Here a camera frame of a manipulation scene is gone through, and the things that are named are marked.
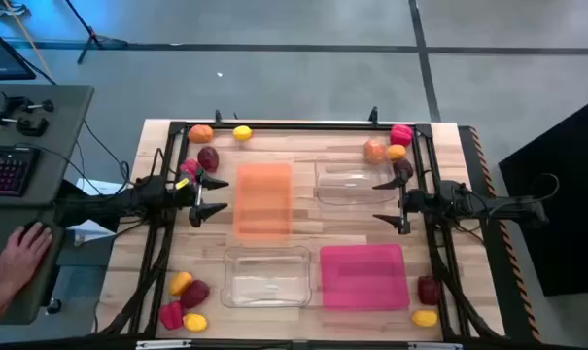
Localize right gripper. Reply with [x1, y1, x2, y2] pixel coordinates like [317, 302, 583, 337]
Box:
[371, 173, 427, 236]

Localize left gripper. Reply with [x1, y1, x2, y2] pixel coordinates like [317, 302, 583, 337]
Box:
[170, 170, 230, 228]

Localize red toy bell pepper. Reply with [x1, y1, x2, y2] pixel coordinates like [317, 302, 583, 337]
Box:
[179, 157, 202, 179]
[389, 123, 415, 148]
[157, 300, 186, 332]

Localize dark purple toy fruit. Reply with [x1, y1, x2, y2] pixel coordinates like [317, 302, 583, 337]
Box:
[393, 157, 415, 179]

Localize dark red toy fruit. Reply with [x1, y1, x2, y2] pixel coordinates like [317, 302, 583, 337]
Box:
[180, 279, 211, 310]
[196, 146, 221, 173]

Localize orange toy fruit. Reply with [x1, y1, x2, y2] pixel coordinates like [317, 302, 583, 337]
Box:
[363, 139, 387, 165]
[187, 123, 215, 145]

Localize yellow toy lemon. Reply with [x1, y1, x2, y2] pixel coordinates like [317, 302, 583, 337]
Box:
[231, 124, 254, 142]
[183, 312, 209, 333]
[411, 309, 439, 328]

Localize small clear plastic bin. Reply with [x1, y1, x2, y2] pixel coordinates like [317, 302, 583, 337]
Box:
[314, 156, 400, 206]

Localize orange translucent plastic bin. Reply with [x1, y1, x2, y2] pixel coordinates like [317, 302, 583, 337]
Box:
[232, 162, 294, 241]

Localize pink translucent plastic bin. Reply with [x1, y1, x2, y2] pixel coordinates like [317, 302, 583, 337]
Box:
[319, 243, 412, 312]

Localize dark red toy pepper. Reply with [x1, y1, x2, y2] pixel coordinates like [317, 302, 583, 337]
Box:
[416, 275, 441, 306]

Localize large clear plastic bin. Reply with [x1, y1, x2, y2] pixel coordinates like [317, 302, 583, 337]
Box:
[219, 245, 313, 309]

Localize white paper sheets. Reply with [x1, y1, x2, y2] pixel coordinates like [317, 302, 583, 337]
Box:
[72, 177, 129, 245]

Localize grey desk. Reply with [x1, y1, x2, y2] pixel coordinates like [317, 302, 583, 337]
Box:
[0, 83, 95, 327]

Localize large black box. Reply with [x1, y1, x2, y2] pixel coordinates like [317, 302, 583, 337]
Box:
[498, 94, 588, 298]

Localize black computer mouse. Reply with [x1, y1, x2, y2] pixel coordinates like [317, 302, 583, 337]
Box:
[19, 221, 55, 254]

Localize black tripod stand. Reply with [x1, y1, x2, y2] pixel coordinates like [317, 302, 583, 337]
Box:
[62, 0, 129, 65]

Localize black desk clamp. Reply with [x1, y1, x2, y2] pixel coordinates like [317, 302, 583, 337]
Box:
[0, 91, 55, 138]

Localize person's hand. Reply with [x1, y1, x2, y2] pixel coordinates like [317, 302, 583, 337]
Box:
[0, 222, 54, 293]

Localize black backlit keyboard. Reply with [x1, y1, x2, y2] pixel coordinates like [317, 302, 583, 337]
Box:
[0, 144, 40, 198]

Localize thin orange rod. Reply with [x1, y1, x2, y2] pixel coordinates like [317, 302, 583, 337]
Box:
[1, 0, 54, 79]

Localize black computer monitor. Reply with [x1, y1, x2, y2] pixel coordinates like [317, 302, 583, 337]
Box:
[0, 18, 37, 82]

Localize person's shoe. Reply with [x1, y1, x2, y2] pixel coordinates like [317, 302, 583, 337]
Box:
[0, 0, 30, 18]

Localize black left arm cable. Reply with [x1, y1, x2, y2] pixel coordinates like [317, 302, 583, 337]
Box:
[149, 147, 167, 185]

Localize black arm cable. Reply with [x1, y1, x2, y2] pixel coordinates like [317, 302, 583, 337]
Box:
[487, 172, 561, 206]
[149, 147, 167, 185]

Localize thin black desk cable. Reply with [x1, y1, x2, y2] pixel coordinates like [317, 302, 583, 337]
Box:
[16, 119, 132, 196]

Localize black cable bundle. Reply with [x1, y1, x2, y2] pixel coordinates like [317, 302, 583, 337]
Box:
[427, 227, 503, 341]
[98, 242, 171, 337]

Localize silver metal bracket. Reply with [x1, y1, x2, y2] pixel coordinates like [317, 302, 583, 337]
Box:
[408, 342, 464, 350]
[135, 339, 192, 350]

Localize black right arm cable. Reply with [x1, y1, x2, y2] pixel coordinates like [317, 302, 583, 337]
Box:
[487, 172, 561, 206]

